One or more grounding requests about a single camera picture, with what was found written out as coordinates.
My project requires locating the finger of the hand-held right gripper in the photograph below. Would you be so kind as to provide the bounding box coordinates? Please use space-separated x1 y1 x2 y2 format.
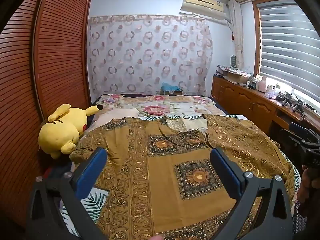
279 129 309 155
289 122 320 140

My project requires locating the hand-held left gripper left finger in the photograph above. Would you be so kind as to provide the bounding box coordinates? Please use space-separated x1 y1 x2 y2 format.
26 147 108 240

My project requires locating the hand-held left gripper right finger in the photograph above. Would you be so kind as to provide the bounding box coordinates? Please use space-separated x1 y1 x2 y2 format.
209 147 293 240

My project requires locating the brown gold patterned garment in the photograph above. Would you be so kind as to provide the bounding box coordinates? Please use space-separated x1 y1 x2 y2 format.
69 114 297 240

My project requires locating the person's right hand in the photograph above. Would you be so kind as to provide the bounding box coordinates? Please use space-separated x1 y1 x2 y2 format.
297 164 316 215

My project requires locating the black tripod stand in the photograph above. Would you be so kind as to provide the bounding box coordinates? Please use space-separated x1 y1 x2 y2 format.
292 98 307 116
278 92 293 107

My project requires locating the yellow plush toy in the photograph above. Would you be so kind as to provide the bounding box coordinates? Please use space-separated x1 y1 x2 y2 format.
38 104 104 159

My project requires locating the beige pillow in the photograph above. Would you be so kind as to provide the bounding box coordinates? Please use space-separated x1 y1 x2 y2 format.
90 108 140 131

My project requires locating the wooden sideboard cabinet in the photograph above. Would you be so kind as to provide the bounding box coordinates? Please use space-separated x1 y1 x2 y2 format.
211 76 320 145

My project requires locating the pink jar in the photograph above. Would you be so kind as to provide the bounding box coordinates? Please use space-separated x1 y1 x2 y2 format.
257 76 268 93

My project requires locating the grey window blind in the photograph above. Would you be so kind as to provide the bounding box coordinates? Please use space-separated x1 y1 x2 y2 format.
257 0 320 105

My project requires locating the cardboard box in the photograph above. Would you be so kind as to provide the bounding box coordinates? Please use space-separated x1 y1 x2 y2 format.
226 71 251 85

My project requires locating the floral blanket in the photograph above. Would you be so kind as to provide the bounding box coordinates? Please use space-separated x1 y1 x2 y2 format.
96 94 225 120

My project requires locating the round grey fan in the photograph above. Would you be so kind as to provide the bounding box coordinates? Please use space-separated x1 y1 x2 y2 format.
229 55 240 69

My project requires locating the floral cloth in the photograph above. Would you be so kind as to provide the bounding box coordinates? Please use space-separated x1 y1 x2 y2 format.
216 64 253 77

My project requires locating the blue plastic bag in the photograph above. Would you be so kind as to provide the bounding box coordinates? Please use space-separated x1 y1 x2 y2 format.
161 82 183 95

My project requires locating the beige window curtain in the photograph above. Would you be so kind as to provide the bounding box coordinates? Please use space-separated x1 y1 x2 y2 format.
227 0 245 71

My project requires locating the wooden louvred wardrobe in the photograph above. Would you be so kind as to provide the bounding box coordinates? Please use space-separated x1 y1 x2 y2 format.
0 0 93 230

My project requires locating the beige air conditioner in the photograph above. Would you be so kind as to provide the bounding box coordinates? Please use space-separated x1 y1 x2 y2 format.
180 0 226 21

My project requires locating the ring patterned wall curtain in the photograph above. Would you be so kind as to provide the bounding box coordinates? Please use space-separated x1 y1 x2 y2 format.
87 15 214 97

